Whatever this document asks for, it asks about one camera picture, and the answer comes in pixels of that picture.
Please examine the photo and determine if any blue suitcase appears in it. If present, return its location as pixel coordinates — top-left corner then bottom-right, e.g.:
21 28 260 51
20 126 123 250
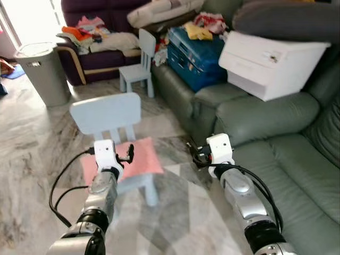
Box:
167 27 230 92

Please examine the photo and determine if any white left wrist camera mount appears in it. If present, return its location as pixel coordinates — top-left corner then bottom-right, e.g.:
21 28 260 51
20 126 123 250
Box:
93 139 118 171

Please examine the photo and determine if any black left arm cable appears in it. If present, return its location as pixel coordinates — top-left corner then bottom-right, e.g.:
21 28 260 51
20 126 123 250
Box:
49 150 97 228

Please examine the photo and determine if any purple sofa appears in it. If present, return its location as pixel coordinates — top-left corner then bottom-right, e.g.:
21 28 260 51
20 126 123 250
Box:
55 0 156 86

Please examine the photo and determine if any cream blanket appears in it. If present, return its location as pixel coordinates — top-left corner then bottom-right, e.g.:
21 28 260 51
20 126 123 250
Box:
88 32 140 53

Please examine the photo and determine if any dark grey cushion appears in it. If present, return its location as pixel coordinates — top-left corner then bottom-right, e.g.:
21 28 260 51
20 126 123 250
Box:
232 0 340 44

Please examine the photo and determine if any white storage box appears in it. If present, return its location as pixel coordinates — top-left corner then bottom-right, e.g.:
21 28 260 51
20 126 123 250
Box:
218 30 330 102

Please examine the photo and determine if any blue floor mat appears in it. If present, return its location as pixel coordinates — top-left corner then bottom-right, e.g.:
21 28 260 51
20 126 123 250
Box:
0 63 25 80

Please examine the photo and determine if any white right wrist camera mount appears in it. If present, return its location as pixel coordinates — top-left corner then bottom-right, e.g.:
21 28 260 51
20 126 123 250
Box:
206 133 235 167

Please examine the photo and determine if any grey laundry bin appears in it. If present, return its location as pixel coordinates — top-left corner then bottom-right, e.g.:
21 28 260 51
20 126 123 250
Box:
14 42 72 107

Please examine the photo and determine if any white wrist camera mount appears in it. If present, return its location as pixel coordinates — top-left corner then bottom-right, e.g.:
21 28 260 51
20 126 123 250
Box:
93 139 118 171
206 133 235 167

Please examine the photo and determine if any yellow cloth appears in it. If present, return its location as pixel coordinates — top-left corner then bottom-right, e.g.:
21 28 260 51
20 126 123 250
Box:
183 22 214 41

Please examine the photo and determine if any colourful clothes pile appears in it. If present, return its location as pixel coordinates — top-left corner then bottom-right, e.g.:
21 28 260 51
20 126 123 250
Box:
57 15 113 52

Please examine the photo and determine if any green leather sofa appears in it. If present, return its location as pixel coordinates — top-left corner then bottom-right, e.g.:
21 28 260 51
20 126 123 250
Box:
151 0 340 255

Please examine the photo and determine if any red and white clothes heap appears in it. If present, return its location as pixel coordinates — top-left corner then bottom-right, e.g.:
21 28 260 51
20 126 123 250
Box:
154 11 229 67

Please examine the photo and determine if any light blue child chair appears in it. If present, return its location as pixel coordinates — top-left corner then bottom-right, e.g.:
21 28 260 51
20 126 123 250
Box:
70 92 160 207
118 29 157 98

